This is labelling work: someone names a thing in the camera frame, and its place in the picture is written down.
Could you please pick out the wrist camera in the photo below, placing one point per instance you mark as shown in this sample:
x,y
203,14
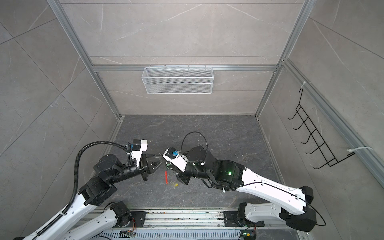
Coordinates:
x,y
135,152
176,158

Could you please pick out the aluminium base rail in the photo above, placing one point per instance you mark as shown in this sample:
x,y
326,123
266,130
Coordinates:
x,y
180,219

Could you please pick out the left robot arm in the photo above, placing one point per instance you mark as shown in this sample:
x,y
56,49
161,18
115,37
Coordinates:
x,y
94,193

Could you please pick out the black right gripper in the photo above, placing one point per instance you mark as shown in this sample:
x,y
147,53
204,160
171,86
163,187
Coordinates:
x,y
184,179

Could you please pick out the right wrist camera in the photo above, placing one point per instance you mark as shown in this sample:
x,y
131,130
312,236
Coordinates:
x,y
176,158

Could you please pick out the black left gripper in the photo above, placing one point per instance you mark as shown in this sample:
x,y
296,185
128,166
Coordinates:
x,y
149,166

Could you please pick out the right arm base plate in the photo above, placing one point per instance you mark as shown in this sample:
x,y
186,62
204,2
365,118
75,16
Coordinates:
x,y
234,219

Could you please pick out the black wire hook rack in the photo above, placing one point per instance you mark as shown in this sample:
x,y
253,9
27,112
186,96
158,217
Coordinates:
x,y
315,136

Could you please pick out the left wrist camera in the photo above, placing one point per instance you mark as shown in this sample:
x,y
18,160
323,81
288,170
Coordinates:
x,y
135,152

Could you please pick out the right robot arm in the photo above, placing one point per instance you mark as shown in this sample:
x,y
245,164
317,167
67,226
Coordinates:
x,y
284,204

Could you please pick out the white wire mesh basket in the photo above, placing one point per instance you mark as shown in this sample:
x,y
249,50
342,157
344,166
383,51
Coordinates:
x,y
178,80

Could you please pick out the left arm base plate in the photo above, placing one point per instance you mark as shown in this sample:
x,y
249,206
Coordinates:
x,y
136,218

